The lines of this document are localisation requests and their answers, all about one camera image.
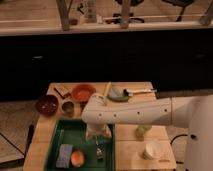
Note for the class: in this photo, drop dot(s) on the green plastic tray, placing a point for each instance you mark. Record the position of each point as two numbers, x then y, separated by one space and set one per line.
73 132

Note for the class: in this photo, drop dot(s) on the grey blue sponge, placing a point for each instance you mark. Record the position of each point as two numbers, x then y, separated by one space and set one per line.
63 159

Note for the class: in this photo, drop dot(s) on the orange plastic bowl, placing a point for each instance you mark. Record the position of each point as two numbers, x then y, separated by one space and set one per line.
82 92

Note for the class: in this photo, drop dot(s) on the yellow banana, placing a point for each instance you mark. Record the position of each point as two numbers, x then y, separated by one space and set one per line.
107 89

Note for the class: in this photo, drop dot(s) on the wooden frame post centre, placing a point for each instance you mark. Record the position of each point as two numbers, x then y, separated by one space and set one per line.
125 11

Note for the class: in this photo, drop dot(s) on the brown chocolate bar box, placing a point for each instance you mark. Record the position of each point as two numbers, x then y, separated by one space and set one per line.
62 91

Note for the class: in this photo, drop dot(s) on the dark red bowl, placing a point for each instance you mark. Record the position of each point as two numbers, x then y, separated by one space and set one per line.
47 105

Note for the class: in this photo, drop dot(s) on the wooden table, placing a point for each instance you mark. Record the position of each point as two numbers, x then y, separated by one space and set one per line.
128 149

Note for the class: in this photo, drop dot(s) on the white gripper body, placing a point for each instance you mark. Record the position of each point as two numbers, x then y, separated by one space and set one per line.
93 130

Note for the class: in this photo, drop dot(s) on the silver metal fork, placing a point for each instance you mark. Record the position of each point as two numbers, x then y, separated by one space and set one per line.
99 152

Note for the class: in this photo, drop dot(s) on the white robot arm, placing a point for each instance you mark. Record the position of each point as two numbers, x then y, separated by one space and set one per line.
194 113

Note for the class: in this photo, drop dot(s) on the orange peach fruit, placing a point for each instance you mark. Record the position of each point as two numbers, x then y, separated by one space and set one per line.
77 158

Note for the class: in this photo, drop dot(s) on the white bottle on shelf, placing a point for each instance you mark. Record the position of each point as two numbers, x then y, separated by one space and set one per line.
90 11

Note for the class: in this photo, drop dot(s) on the green plastic cup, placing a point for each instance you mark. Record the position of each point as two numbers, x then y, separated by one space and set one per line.
141 130

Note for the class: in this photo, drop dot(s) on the white paper cup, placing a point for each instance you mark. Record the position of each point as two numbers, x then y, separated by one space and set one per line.
153 150

